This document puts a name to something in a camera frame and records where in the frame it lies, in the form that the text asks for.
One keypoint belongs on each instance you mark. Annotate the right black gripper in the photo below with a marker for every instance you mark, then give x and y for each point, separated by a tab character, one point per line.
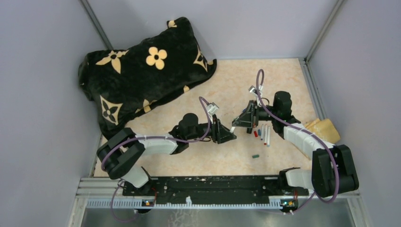
250	116

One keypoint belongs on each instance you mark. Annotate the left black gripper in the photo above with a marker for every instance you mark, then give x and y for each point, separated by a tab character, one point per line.
216	130

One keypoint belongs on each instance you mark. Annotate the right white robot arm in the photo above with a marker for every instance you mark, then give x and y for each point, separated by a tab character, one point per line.
333	170

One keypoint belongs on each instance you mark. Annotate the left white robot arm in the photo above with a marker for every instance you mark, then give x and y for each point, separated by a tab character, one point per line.
120	154

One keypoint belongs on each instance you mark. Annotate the white light-blue pen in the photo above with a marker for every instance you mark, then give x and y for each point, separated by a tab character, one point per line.
268	136

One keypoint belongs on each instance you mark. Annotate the black floral plush blanket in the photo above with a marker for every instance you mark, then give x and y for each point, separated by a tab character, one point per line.
126	84

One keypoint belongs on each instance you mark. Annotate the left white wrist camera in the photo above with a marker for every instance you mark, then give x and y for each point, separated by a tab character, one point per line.
212	108

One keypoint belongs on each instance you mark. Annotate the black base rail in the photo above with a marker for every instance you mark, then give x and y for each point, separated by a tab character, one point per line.
214	190

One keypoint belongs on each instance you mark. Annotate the grey cable duct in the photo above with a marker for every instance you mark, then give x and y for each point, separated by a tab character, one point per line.
141	204

